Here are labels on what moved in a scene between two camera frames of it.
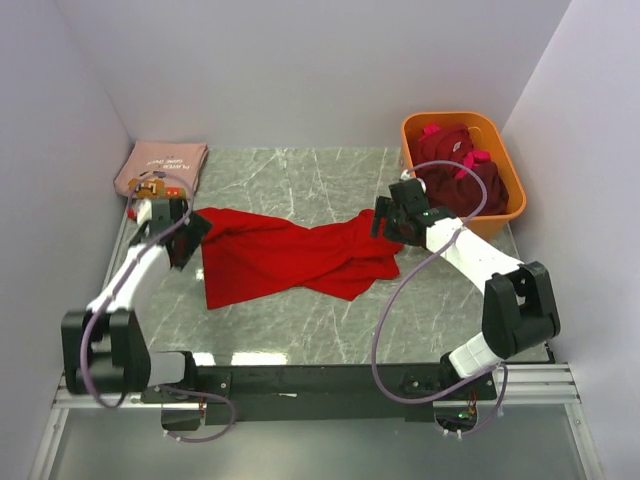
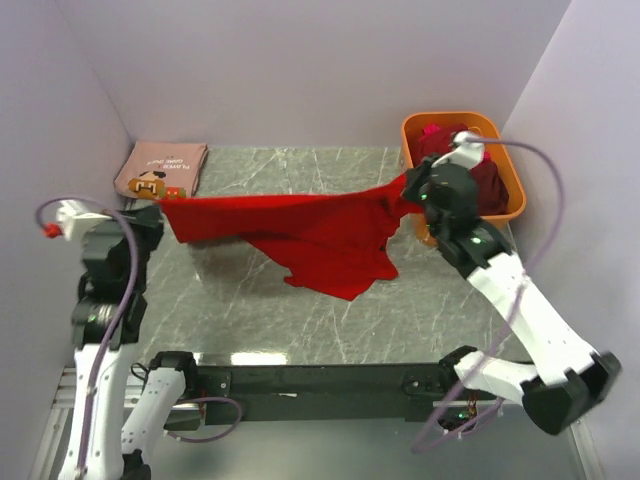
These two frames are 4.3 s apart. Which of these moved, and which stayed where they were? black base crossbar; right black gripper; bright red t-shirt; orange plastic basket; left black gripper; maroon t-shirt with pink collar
Moved: right black gripper; bright red t-shirt; left black gripper
Stayed: black base crossbar; orange plastic basket; maroon t-shirt with pink collar
